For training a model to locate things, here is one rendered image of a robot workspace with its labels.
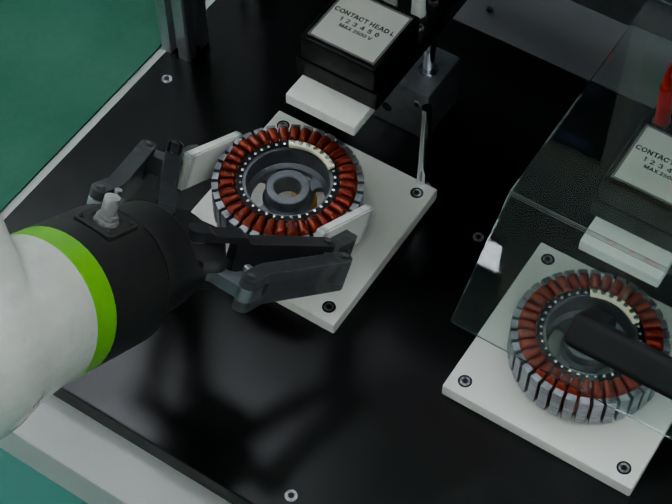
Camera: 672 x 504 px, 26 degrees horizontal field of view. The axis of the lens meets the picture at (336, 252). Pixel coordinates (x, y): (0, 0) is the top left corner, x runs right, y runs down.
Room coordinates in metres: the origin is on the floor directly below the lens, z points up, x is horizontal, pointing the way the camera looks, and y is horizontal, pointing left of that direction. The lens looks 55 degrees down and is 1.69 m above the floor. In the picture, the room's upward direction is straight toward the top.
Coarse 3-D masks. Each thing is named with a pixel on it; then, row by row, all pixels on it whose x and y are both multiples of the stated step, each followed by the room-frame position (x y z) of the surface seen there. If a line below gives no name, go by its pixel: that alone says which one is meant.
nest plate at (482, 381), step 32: (480, 352) 0.54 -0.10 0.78; (448, 384) 0.52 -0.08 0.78; (480, 384) 0.52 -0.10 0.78; (512, 384) 0.52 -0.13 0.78; (512, 416) 0.49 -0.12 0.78; (544, 416) 0.49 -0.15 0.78; (544, 448) 0.47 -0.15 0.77; (576, 448) 0.47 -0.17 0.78; (608, 448) 0.47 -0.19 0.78; (640, 448) 0.47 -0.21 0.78; (608, 480) 0.44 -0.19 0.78
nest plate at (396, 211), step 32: (288, 128) 0.75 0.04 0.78; (256, 192) 0.69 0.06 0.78; (288, 192) 0.69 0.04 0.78; (320, 192) 0.69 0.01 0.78; (384, 192) 0.69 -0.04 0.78; (416, 192) 0.69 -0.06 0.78; (384, 224) 0.66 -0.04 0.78; (416, 224) 0.66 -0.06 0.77; (352, 256) 0.63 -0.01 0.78; (384, 256) 0.63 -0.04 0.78; (352, 288) 0.60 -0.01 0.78; (320, 320) 0.57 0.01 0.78
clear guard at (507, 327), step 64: (640, 64) 0.56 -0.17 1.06; (576, 128) 0.52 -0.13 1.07; (640, 128) 0.52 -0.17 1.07; (512, 192) 0.47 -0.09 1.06; (576, 192) 0.47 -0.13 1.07; (640, 192) 0.47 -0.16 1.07; (512, 256) 0.45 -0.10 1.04; (576, 256) 0.44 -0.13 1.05; (640, 256) 0.43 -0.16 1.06; (512, 320) 0.42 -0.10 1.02; (640, 320) 0.41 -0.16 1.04; (576, 384) 0.39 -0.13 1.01; (640, 384) 0.38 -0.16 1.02
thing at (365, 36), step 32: (352, 0) 0.76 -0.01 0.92; (448, 0) 0.78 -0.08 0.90; (320, 32) 0.73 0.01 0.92; (352, 32) 0.73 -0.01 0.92; (384, 32) 0.73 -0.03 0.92; (416, 32) 0.74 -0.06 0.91; (320, 64) 0.71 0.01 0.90; (352, 64) 0.70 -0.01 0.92; (384, 64) 0.70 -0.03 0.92; (288, 96) 0.70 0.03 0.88; (320, 96) 0.70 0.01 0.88; (352, 96) 0.70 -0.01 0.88; (384, 96) 0.70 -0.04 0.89; (352, 128) 0.67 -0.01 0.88
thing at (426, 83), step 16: (416, 64) 0.78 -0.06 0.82; (448, 64) 0.78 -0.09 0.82; (416, 80) 0.77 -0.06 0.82; (432, 80) 0.77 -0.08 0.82; (448, 80) 0.78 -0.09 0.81; (400, 96) 0.76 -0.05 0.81; (416, 96) 0.76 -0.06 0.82; (432, 96) 0.75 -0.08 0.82; (448, 96) 0.78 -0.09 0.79; (384, 112) 0.77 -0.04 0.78; (400, 112) 0.76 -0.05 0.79; (416, 112) 0.75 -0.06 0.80; (432, 112) 0.76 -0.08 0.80; (416, 128) 0.75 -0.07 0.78; (432, 128) 0.76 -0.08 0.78
